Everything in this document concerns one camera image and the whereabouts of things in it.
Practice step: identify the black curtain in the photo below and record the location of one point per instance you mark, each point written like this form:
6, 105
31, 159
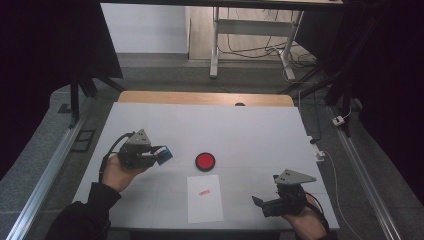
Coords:
50, 50
393, 83

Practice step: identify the small white adapter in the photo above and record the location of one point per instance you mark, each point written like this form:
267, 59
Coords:
338, 120

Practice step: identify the wooden table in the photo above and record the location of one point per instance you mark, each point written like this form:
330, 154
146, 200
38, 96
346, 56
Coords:
186, 98

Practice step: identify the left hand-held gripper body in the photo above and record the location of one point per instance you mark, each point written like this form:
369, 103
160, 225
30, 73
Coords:
133, 155

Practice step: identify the aluminium rail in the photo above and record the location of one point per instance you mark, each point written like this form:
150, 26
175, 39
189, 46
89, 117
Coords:
46, 180
363, 180

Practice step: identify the black tripod stand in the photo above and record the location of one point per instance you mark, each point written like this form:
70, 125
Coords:
75, 96

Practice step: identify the white desk frame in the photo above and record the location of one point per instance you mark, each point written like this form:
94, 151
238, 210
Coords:
253, 27

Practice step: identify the black metal stand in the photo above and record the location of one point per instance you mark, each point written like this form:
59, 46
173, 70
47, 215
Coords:
340, 86

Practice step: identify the blue stamp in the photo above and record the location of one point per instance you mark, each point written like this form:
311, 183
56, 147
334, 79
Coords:
166, 156

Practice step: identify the person's left hand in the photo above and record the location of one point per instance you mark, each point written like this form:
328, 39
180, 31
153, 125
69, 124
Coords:
115, 175

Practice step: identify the black floor frame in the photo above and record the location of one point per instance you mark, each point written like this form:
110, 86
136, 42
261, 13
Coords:
83, 140

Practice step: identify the person's right hand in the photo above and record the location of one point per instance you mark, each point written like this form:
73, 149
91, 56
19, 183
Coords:
308, 221

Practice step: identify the white paper sheet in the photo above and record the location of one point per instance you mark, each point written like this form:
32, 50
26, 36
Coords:
205, 206

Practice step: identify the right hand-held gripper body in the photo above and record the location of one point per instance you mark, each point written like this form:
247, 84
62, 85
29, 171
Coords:
288, 203

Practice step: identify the round red ink pad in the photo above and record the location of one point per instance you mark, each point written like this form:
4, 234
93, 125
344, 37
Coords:
205, 161

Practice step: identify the white table cover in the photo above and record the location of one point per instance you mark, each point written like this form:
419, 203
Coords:
233, 133

